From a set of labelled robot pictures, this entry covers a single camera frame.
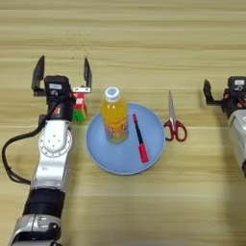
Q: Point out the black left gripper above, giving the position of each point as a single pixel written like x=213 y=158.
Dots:
x=61 y=112

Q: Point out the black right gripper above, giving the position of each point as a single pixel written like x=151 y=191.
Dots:
x=233 y=104

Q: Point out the colourful puzzle cube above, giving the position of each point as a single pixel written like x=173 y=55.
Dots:
x=79 y=109

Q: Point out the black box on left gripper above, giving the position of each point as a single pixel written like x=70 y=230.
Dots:
x=57 y=88

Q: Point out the red and black marker pen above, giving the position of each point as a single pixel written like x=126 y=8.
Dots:
x=143 y=153

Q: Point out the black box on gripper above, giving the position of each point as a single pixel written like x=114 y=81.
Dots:
x=237 y=85
x=57 y=88

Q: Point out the light blue round plate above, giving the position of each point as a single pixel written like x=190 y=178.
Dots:
x=125 y=157

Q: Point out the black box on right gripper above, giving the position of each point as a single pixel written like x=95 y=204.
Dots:
x=237 y=85

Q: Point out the orange juice bottle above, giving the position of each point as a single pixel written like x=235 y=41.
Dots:
x=114 y=118

